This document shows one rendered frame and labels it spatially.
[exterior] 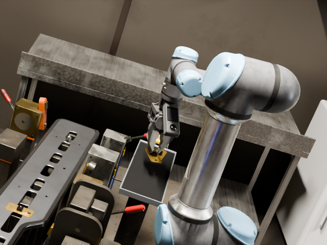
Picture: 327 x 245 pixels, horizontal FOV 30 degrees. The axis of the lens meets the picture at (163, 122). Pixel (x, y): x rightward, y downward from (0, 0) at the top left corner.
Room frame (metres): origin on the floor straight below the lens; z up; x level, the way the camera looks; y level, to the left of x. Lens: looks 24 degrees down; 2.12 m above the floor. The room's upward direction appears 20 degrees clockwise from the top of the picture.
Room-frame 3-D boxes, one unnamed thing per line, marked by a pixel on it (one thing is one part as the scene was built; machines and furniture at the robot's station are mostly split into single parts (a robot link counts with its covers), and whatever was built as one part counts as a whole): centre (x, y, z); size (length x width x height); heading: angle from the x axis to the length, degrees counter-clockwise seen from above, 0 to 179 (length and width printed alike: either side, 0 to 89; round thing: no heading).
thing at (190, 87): (1.71, -0.04, 1.53); 0.11 x 0.11 x 0.08; 18
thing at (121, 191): (1.78, -0.01, 1.16); 0.37 x 0.14 x 0.02; 0
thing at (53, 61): (3.45, 0.04, 0.46); 1.70 x 0.64 x 0.91; 98
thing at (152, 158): (1.78, -0.01, 1.22); 0.08 x 0.04 x 0.01; 25
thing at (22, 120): (2.14, 0.52, 0.88); 0.14 x 0.09 x 0.36; 90
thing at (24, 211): (1.55, 0.33, 1.01); 0.08 x 0.04 x 0.01; 89
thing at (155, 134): (1.79, 0.02, 1.27); 0.06 x 0.03 x 0.09; 25
